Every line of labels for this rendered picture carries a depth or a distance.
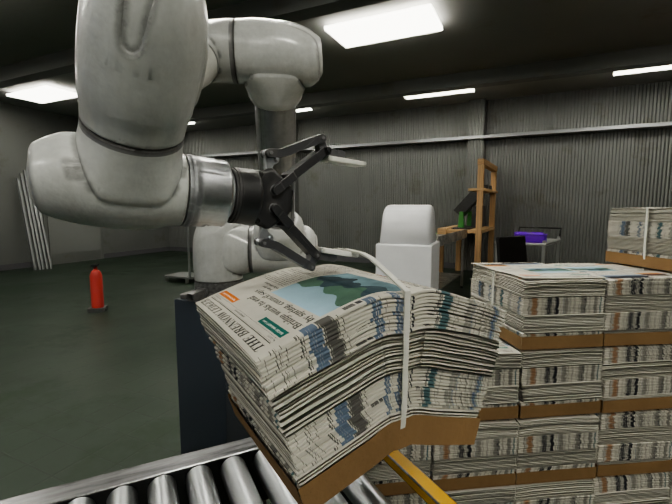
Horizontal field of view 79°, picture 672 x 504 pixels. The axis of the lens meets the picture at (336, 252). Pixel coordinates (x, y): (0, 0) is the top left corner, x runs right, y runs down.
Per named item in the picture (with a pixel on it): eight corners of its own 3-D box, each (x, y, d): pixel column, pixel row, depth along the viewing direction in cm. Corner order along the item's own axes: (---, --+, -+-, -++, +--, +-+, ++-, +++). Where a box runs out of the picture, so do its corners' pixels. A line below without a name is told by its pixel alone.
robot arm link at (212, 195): (172, 224, 56) (216, 226, 59) (188, 229, 48) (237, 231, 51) (176, 156, 55) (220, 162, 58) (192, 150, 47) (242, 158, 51)
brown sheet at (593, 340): (468, 318, 168) (468, 308, 167) (533, 316, 171) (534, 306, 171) (520, 350, 130) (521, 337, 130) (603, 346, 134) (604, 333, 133)
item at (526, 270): (471, 264, 166) (471, 262, 166) (537, 263, 169) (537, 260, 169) (523, 280, 130) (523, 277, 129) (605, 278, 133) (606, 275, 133)
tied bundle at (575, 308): (467, 320, 168) (469, 264, 165) (534, 317, 172) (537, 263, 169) (520, 352, 131) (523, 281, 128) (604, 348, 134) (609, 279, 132)
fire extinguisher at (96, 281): (94, 314, 494) (91, 265, 488) (81, 312, 506) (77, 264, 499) (114, 309, 517) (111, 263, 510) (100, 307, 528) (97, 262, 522)
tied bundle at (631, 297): (534, 317, 172) (537, 262, 169) (600, 315, 175) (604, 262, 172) (602, 348, 134) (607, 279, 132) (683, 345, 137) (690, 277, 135)
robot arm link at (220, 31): (158, 24, 79) (230, 28, 81) (176, 5, 93) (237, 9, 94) (171, 93, 88) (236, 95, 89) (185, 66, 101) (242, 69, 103)
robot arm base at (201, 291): (168, 301, 128) (167, 283, 127) (217, 288, 147) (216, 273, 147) (213, 307, 120) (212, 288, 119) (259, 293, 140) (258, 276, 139)
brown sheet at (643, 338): (536, 315, 172) (536, 305, 171) (600, 314, 175) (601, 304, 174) (603, 346, 134) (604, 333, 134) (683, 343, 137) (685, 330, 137)
